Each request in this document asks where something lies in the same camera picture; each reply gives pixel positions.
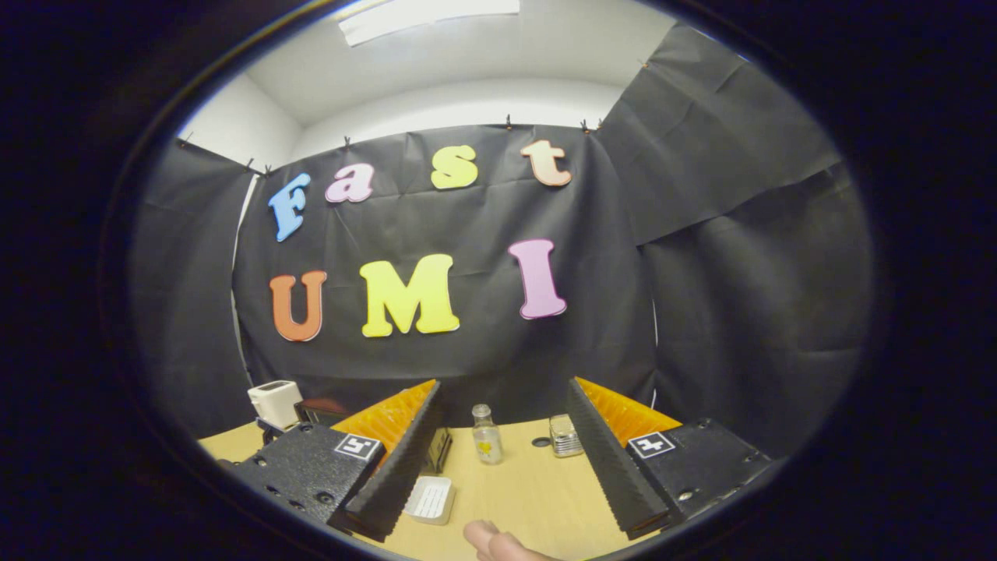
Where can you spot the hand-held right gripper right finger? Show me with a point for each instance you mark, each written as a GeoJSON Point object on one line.
{"type": "Point", "coordinates": [611, 460]}

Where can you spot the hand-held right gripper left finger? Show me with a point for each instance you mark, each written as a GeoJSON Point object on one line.
{"type": "Point", "coordinates": [401, 463]}

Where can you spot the white rectangular dish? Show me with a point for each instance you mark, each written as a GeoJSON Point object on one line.
{"type": "Point", "coordinates": [430, 499]}

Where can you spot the clear glass bottle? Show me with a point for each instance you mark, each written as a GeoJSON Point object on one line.
{"type": "Point", "coordinates": [487, 440]}

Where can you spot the white toaster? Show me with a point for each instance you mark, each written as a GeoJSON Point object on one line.
{"type": "Point", "coordinates": [274, 403]}

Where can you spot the black backdrop cloth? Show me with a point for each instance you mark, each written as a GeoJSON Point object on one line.
{"type": "Point", "coordinates": [740, 312]}

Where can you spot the large ceiling light panel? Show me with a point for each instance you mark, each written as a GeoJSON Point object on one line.
{"type": "Point", "coordinates": [428, 17]}

